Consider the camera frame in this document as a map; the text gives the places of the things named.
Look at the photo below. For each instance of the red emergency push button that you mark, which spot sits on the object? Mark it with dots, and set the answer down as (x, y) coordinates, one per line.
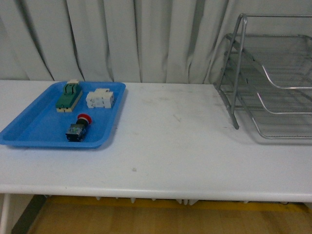
(77, 131)

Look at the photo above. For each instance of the silver mesh tray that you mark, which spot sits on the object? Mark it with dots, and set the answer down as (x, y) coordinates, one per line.
(284, 60)
(268, 125)
(254, 92)

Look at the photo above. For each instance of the blue plastic tray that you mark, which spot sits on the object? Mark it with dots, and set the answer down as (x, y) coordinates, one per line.
(40, 125)

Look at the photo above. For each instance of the grey curtain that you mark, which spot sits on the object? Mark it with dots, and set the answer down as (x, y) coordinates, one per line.
(162, 41)

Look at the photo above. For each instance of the white table leg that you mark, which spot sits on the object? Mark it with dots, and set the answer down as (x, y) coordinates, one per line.
(5, 213)

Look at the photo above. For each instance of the silver wire rack frame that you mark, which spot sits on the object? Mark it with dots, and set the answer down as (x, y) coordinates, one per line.
(257, 24)

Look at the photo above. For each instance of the green knife switch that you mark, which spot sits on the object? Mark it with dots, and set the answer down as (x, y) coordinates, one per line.
(70, 96)

